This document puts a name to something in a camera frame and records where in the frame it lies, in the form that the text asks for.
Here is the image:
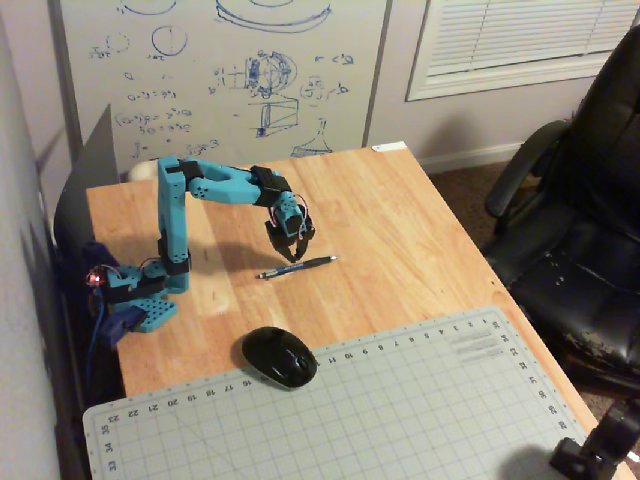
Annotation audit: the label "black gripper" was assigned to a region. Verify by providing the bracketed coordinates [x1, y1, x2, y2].
[264, 215, 317, 263]

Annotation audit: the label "blue and black pen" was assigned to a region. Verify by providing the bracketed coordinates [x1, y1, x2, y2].
[255, 255, 340, 280]

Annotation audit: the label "black computer mouse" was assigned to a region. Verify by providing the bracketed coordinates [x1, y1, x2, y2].
[241, 326, 319, 390]

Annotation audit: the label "white round object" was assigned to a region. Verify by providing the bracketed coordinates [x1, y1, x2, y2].
[127, 158, 162, 184]

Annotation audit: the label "grey cutting mat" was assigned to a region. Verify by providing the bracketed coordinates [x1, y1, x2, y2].
[81, 304, 594, 480]

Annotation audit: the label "dark blue table clamp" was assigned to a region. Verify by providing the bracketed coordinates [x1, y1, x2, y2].
[101, 307, 147, 349]
[81, 240, 117, 282]

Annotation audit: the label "whiteboard with blue drawings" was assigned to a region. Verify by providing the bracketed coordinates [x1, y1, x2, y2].
[47, 0, 394, 174]

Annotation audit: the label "dark grey panel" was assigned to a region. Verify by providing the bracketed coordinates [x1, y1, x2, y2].
[51, 103, 122, 254]

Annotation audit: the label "black leather office chair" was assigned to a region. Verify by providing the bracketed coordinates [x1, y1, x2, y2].
[483, 21, 640, 397]

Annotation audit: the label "white window blinds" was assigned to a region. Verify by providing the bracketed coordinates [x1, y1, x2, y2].
[405, 0, 640, 103]

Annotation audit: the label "red white black servo cable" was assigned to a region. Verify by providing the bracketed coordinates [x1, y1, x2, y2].
[268, 193, 312, 237]

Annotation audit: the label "blue usb cable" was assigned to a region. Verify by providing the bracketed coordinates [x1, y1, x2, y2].
[85, 283, 110, 404]

